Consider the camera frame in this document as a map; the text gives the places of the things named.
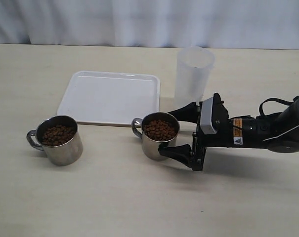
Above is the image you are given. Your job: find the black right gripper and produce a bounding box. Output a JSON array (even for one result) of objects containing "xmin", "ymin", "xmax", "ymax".
[{"xmin": 158, "ymin": 93, "xmax": 271, "ymax": 171}]

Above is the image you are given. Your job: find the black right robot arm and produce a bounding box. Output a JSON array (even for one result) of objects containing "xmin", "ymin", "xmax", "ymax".
[{"xmin": 158, "ymin": 93, "xmax": 299, "ymax": 171}]

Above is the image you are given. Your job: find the translucent plastic container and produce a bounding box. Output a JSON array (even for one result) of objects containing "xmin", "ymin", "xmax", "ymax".
[{"xmin": 174, "ymin": 46, "xmax": 215, "ymax": 109}]

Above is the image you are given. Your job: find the white plastic tray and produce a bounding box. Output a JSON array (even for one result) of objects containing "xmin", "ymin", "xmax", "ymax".
[{"xmin": 56, "ymin": 71, "xmax": 160, "ymax": 126}]

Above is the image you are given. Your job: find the white curtain backdrop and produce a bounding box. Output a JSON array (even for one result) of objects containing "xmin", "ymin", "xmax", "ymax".
[{"xmin": 0, "ymin": 0, "xmax": 299, "ymax": 49}]

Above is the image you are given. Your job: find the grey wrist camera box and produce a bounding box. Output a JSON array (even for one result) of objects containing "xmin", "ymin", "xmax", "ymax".
[{"xmin": 200, "ymin": 97, "xmax": 217, "ymax": 135}]

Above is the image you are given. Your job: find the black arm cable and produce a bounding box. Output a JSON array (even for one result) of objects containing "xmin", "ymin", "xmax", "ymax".
[{"xmin": 259, "ymin": 97, "xmax": 295, "ymax": 116}]

